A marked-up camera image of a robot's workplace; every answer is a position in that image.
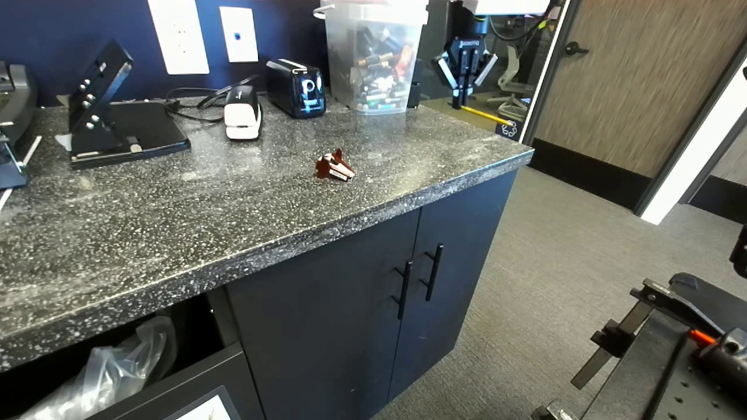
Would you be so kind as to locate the black device at left edge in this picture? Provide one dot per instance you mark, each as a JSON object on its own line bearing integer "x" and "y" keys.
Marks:
{"x": 17, "y": 112}

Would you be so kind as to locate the left black cabinet handle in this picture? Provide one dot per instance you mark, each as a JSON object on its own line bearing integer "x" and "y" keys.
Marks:
{"x": 403, "y": 297}

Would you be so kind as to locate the white wall switch plate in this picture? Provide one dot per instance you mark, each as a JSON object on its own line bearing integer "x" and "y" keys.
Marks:
{"x": 239, "y": 33}

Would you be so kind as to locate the cabinet door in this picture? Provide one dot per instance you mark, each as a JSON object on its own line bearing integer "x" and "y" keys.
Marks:
{"x": 464, "y": 223}
{"x": 320, "y": 329}

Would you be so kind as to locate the red and silver small object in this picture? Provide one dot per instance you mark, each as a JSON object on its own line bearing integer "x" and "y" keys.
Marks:
{"x": 334, "y": 167}

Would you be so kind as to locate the white wall outlet plate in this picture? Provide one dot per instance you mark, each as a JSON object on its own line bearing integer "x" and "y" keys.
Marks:
{"x": 180, "y": 38}

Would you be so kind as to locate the white stapler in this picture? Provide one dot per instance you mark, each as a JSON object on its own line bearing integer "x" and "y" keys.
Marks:
{"x": 244, "y": 116}

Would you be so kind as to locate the right black cabinet handle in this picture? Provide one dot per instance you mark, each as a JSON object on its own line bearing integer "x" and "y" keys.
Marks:
{"x": 434, "y": 256}

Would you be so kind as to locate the black door handle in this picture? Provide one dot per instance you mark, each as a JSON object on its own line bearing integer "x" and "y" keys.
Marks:
{"x": 574, "y": 51}

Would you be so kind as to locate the pull-out trash drawer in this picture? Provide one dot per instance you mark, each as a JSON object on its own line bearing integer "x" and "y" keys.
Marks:
{"x": 179, "y": 366}

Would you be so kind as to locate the clear trash bag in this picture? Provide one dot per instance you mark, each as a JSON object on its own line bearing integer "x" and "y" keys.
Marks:
{"x": 112, "y": 374}

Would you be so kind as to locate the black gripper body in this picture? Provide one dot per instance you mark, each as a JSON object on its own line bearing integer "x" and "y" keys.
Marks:
{"x": 467, "y": 46}

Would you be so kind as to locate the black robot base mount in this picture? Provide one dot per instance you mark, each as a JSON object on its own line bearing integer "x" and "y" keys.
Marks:
{"x": 680, "y": 356}

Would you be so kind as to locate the black cabinet handle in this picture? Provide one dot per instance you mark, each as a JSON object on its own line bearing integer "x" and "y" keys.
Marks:
{"x": 403, "y": 297}
{"x": 434, "y": 256}

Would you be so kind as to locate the clear plastic container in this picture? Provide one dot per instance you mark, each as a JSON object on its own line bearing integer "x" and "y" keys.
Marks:
{"x": 372, "y": 47}

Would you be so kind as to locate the left cabinet door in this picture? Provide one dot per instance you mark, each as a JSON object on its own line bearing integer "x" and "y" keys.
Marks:
{"x": 320, "y": 329}

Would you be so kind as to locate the right cabinet door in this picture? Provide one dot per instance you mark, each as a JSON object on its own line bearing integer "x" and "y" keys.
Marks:
{"x": 464, "y": 223}

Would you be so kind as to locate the wooden door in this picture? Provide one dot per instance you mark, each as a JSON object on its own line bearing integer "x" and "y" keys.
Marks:
{"x": 640, "y": 76}

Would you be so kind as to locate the yellow pencil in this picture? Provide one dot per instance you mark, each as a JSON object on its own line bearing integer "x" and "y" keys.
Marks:
{"x": 486, "y": 116}

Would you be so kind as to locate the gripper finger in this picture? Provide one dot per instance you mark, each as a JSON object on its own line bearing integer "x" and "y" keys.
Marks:
{"x": 446, "y": 74}
{"x": 481, "y": 74}

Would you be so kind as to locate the dark blue label printer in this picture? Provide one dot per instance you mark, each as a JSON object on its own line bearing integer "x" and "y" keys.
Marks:
{"x": 296, "y": 90}

